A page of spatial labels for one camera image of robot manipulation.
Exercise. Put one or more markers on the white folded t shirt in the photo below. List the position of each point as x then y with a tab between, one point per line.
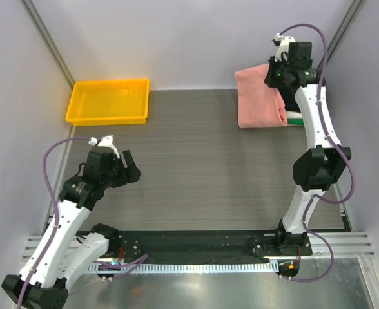
293	115

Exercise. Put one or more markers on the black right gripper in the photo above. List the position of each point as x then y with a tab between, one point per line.
271	76

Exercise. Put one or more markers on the yellow plastic tray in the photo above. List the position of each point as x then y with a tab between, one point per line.
109	102

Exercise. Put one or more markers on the green folded t shirt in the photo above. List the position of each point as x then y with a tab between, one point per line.
295	122

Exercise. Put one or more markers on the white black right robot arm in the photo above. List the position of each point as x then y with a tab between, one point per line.
324	161

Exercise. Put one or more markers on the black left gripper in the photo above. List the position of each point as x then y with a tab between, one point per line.
122	170

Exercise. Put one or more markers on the aluminium frame rail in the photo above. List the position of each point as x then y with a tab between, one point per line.
343	244

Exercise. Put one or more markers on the black folded t shirt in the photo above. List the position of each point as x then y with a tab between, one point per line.
289	100

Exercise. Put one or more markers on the white slotted cable duct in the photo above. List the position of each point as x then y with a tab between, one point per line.
272	266

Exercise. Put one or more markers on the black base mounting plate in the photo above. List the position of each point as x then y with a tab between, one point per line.
206	247

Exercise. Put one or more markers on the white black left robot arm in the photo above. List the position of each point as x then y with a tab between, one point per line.
48	276

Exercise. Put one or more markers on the pink t shirt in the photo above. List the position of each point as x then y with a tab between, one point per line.
259	106

